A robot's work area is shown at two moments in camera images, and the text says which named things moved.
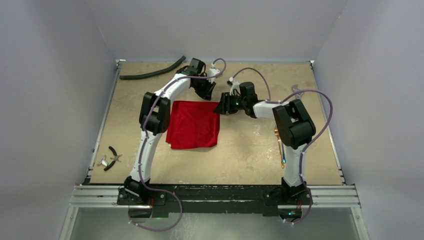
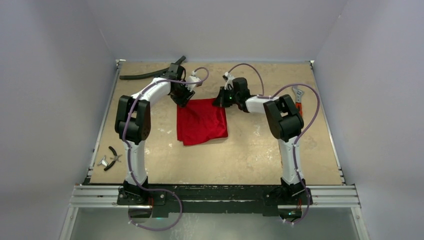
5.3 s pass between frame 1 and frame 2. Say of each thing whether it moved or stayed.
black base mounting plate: stayed
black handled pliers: stayed
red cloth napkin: moved
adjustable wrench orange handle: stayed
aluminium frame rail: stayed
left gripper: moved
